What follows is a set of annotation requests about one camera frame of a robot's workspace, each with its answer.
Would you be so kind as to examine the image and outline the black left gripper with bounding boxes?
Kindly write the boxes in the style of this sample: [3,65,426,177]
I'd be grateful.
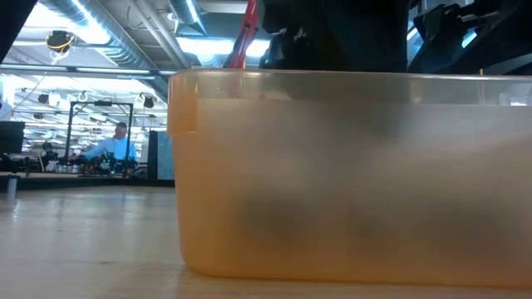
[257,0,411,72]

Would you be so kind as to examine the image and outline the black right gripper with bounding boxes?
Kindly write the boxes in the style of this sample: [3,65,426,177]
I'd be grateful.
[409,0,532,76]

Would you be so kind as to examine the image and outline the orange translucent plastic bin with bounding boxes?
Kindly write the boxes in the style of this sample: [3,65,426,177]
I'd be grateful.
[167,68,532,290]

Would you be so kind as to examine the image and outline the blue partition panel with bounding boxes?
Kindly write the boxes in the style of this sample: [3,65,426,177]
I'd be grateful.
[147,130,175,182]

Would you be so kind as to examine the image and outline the person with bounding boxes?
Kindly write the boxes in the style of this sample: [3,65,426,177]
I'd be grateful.
[68,121,138,163]

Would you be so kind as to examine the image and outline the black background robot arms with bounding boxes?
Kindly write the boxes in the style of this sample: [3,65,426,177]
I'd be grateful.
[39,140,140,176]

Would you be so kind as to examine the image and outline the black monitor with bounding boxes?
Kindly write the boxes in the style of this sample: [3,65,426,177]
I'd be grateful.
[0,120,27,154]

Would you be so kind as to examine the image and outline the round silver ventilation duct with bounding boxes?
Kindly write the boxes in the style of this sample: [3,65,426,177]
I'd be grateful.
[168,0,209,37]
[37,0,171,100]

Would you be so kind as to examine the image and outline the black background rig frame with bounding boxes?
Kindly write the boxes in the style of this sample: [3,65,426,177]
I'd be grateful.
[64,100,135,178]

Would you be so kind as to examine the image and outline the black ceiling camera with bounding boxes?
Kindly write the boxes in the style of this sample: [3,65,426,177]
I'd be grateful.
[44,29,76,54]

